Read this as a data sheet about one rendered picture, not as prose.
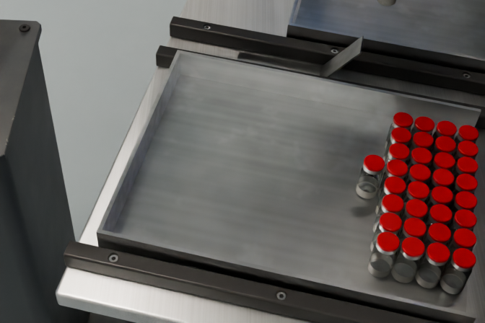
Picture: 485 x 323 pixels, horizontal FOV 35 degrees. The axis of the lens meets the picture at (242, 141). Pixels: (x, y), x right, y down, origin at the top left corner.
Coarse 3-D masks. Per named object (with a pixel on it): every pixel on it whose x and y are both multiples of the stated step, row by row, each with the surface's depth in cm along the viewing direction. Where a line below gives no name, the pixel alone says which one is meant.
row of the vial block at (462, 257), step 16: (464, 128) 78; (464, 144) 76; (464, 160) 75; (464, 176) 74; (464, 192) 72; (464, 208) 71; (464, 224) 70; (464, 240) 68; (464, 256) 67; (448, 272) 68; (464, 272) 68; (448, 288) 69
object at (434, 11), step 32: (320, 0) 99; (352, 0) 99; (416, 0) 100; (448, 0) 100; (480, 0) 101; (288, 32) 91; (320, 32) 90; (352, 32) 95; (384, 32) 95; (416, 32) 95; (448, 32) 96; (480, 32) 96; (448, 64) 89; (480, 64) 88
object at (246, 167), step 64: (192, 64) 86; (192, 128) 82; (256, 128) 83; (320, 128) 83; (384, 128) 84; (128, 192) 76; (192, 192) 76; (256, 192) 77; (320, 192) 77; (192, 256) 68; (256, 256) 72; (320, 256) 72; (448, 320) 66
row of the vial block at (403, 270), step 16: (416, 128) 78; (432, 128) 78; (416, 144) 76; (416, 160) 75; (416, 176) 73; (416, 192) 72; (416, 208) 71; (416, 224) 69; (400, 240) 70; (416, 240) 68; (400, 256) 68; (416, 256) 67; (400, 272) 69
